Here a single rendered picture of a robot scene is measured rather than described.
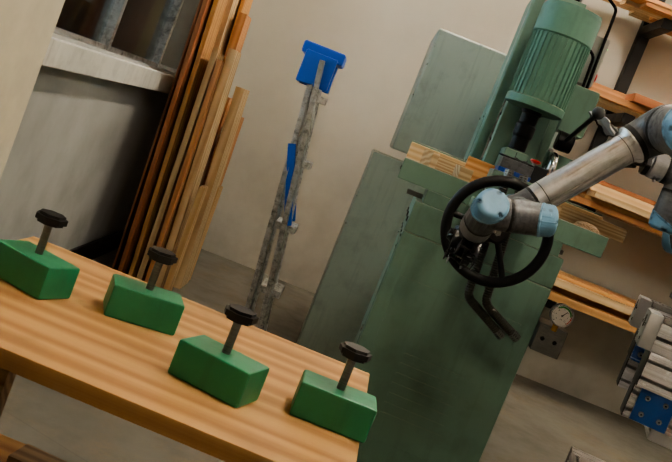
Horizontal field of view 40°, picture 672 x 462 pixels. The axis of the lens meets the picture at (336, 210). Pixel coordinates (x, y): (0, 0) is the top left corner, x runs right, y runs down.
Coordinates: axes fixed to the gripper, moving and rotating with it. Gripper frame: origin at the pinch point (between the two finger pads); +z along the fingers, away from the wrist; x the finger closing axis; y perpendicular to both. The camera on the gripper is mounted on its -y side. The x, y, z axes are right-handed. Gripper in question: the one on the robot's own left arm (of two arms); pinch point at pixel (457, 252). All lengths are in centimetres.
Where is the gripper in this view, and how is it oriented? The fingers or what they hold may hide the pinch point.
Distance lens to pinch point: 233.3
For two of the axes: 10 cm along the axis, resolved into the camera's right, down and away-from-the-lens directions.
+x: 9.2, 4.0, -0.5
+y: -3.8, 8.3, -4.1
